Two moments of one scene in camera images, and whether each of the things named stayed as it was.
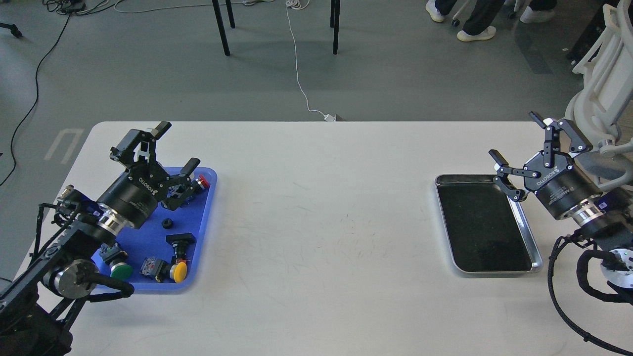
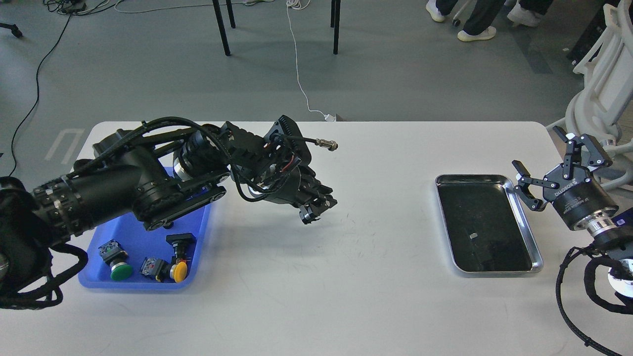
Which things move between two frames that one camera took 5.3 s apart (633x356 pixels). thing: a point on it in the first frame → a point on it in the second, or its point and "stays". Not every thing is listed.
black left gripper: (134, 200) → (297, 186)
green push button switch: (116, 260) stays
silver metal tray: (488, 231) stays
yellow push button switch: (161, 271) stays
